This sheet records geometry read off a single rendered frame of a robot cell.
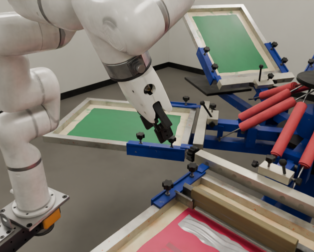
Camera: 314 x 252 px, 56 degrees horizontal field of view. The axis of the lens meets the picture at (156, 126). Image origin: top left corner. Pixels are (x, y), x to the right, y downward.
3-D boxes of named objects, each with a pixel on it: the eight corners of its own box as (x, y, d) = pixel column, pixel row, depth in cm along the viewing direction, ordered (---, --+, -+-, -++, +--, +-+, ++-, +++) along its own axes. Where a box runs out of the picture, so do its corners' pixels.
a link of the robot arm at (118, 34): (176, -34, 33) (120, 12, 29) (195, 45, 40) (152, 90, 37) (93, -32, 42) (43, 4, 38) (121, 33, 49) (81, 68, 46)
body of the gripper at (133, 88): (162, 58, 44) (180, 109, 52) (130, 38, 51) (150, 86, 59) (121, 85, 43) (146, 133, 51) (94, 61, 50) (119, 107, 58)
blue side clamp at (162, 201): (160, 219, 112) (160, 205, 109) (150, 212, 115) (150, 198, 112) (205, 182, 132) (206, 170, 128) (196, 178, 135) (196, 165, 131)
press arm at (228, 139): (98, 136, 185) (97, 128, 182) (102, 132, 190) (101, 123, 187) (310, 160, 161) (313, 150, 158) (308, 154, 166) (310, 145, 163)
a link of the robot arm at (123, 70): (159, 47, 43) (164, 63, 45) (130, 31, 49) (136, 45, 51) (117, 75, 42) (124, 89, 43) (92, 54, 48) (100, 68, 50)
